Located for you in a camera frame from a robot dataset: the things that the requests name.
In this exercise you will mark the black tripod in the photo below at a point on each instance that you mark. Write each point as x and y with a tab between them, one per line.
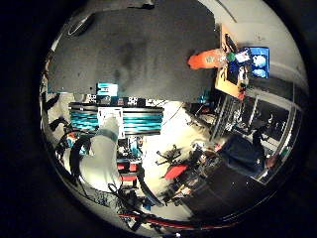
169	155

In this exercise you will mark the blue box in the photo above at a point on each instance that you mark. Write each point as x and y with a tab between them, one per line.
260	61

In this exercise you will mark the person in dark clothes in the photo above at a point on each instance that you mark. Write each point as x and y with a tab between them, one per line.
242	152

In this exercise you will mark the teal black striped rack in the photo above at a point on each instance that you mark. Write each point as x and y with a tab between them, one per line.
142	120

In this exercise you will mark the red flat item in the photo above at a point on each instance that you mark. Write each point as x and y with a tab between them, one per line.
175	172

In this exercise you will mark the dark grey table mat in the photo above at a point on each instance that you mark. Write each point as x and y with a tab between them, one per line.
138	49

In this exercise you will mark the clear bottle orange label green cap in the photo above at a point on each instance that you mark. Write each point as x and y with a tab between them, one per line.
208	59

